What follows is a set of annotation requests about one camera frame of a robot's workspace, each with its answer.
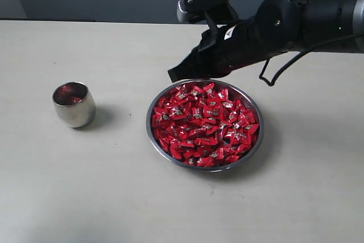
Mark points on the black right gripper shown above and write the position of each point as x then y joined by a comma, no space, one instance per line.
223,50

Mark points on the red candy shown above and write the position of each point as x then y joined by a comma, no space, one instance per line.
69,94

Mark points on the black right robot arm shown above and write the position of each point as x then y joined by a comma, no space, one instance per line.
279,26

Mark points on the pile of red wrapped candies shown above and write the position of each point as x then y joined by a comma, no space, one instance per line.
204,123

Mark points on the round steel plate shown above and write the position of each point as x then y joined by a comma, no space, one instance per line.
153,140

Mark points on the shiny steel cup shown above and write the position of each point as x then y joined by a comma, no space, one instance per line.
80,114

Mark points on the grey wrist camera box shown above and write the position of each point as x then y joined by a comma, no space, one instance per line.
194,11

